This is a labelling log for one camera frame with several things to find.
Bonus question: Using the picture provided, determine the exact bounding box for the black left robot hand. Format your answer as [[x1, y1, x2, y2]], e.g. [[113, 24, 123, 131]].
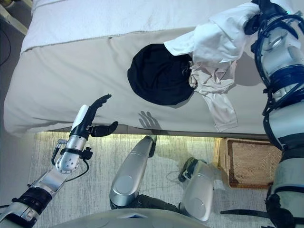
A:
[[69, 94, 119, 139]]

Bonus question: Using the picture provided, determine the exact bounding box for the black garment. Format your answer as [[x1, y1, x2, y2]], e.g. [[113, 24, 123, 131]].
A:
[[127, 43, 198, 107]]

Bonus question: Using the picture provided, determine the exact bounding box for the white garment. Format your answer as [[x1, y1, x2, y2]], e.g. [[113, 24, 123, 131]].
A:
[[163, 1, 261, 65]]

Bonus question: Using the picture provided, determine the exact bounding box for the silver right robot leg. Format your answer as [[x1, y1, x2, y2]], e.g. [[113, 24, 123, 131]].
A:
[[179, 159, 229, 223]]

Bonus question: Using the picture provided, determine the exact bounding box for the grey robot torso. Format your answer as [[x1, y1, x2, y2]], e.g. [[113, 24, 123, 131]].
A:
[[39, 208, 205, 228]]

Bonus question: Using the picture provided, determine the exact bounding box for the silver robot leg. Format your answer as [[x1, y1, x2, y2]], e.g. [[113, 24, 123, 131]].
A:
[[109, 134, 158, 210], [179, 159, 229, 223]]

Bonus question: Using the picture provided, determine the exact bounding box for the silver left robot leg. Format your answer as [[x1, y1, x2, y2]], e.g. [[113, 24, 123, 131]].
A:
[[109, 134, 158, 210]]

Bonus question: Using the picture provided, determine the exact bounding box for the bed with beige cover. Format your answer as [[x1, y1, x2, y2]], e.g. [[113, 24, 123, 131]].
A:
[[3, 0, 304, 141]]

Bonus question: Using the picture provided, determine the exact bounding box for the wicker laundry basket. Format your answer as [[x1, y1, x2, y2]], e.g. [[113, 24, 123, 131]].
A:
[[213, 137, 284, 190]]

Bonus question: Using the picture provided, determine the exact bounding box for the black waist strap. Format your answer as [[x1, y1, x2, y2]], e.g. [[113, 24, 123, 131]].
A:
[[220, 208, 272, 219]]

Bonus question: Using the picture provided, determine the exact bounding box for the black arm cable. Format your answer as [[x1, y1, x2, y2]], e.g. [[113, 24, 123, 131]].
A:
[[251, 6, 304, 153], [52, 139, 90, 181]]

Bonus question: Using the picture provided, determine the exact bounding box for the cream wooden furniture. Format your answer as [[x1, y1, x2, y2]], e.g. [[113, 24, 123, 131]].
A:
[[0, 0, 33, 37]]

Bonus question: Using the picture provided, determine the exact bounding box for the white duvet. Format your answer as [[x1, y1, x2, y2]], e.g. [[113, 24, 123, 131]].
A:
[[19, 0, 253, 55]]

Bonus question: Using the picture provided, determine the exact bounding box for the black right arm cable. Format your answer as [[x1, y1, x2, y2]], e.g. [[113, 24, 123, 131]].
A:
[[251, 6, 304, 153]]

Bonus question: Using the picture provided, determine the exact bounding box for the dark green right robot foot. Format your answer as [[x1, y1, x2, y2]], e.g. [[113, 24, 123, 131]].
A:
[[178, 156, 208, 183]]

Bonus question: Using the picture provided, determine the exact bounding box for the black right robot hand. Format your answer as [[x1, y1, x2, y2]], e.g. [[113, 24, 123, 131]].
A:
[[243, 0, 292, 35]]

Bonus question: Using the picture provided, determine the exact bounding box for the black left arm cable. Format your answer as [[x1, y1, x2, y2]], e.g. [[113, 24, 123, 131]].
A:
[[52, 139, 90, 181]]

